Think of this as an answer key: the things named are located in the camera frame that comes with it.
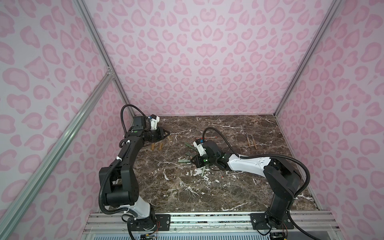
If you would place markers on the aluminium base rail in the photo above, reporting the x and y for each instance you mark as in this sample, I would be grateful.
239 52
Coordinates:
216 226

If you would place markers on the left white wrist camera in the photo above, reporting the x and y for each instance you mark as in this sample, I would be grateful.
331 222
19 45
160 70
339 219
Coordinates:
154 120

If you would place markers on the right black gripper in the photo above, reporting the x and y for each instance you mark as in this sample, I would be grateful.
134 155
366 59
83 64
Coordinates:
198 163

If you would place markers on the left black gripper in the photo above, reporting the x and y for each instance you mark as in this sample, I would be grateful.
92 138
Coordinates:
159 131

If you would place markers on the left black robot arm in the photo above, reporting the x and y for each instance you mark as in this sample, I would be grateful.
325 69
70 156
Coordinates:
119 187

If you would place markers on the diagonal aluminium frame bar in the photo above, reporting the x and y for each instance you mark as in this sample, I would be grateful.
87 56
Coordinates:
20 205

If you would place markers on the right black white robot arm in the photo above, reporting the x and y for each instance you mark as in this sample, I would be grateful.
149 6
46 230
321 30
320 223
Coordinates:
283 178

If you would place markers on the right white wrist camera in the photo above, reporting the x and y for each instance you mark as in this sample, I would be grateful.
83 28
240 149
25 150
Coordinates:
198 144

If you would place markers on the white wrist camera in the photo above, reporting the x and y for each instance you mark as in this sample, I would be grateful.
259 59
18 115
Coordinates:
198 144
154 120

